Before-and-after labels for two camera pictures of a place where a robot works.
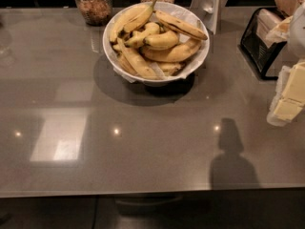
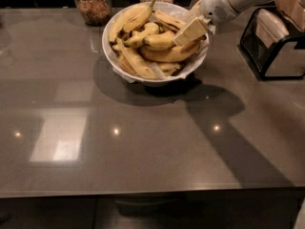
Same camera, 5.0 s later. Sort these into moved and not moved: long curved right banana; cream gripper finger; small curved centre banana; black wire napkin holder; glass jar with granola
Moved: black wire napkin holder; cream gripper finger
Not moved: glass jar with granola; long curved right banana; small curved centre banana
